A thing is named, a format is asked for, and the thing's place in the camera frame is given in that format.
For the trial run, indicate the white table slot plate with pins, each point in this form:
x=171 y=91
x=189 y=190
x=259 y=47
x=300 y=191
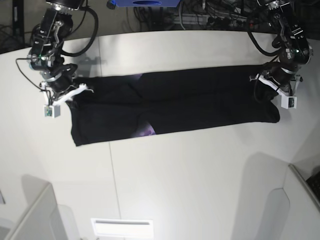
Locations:
x=123 y=228

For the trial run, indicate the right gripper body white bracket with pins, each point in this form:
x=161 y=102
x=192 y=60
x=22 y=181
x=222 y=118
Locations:
x=61 y=88

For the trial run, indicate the black keyboard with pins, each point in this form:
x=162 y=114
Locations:
x=314 y=184

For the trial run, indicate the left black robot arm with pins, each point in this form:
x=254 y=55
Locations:
x=290 y=43

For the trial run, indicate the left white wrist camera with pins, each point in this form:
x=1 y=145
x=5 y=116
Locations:
x=288 y=102

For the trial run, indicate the blue box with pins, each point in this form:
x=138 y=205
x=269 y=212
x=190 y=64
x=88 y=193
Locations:
x=142 y=3

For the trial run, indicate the black T-shirt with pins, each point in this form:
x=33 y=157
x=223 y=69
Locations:
x=155 y=103

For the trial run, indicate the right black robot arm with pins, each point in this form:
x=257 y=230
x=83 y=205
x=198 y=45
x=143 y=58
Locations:
x=47 y=55

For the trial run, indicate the grey monitor left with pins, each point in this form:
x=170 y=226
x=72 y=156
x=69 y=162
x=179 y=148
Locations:
x=43 y=218

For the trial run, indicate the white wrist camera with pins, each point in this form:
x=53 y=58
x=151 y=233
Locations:
x=288 y=102
x=52 y=111

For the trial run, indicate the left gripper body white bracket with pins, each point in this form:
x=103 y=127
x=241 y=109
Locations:
x=283 y=78

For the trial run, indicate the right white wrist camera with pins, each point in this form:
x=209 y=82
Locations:
x=52 y=111

